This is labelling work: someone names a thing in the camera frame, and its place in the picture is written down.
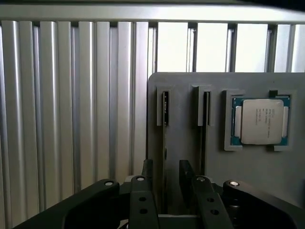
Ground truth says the grey parts rack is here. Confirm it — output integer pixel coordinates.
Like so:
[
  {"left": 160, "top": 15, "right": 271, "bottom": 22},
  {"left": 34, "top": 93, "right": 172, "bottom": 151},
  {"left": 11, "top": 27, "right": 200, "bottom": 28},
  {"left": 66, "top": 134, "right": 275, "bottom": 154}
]
[{"left": 147, "top": 72, "right": 305, "bottom": 215}]

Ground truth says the silver CPU with green board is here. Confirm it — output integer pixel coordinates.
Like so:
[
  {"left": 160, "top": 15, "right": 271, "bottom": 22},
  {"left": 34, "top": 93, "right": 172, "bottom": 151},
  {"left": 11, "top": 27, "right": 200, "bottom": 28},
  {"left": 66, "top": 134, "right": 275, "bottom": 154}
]
[{"left": 231, "top": 96, "right": 292, "bottom": 146}]

